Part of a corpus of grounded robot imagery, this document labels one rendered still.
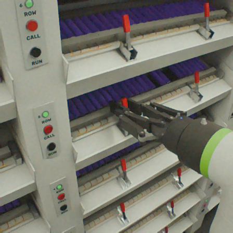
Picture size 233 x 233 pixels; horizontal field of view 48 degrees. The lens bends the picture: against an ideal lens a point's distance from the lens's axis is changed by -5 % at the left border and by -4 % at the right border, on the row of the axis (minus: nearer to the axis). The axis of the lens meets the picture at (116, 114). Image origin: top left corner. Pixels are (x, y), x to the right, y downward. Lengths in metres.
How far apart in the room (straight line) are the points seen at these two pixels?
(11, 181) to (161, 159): 0.49
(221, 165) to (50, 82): 0.31
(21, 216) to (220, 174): 0.52
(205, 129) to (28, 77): 0.31
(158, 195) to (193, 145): 0.61
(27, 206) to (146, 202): 0.46
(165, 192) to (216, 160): 0.64
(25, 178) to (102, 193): 0.27
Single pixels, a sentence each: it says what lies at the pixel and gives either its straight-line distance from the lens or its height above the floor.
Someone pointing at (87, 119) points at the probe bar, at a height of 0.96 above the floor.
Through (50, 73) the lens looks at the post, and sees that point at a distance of 0.48.
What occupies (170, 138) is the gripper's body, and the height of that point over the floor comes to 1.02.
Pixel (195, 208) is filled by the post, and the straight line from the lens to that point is 1.41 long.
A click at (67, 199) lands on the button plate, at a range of 0.68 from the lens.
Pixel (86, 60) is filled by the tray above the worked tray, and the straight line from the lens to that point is 0.55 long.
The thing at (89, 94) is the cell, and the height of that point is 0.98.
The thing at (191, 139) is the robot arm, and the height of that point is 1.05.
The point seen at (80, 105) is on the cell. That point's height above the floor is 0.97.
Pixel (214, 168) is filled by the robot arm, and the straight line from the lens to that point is 0.44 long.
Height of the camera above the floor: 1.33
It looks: 34 degrees down
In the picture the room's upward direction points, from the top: straight up
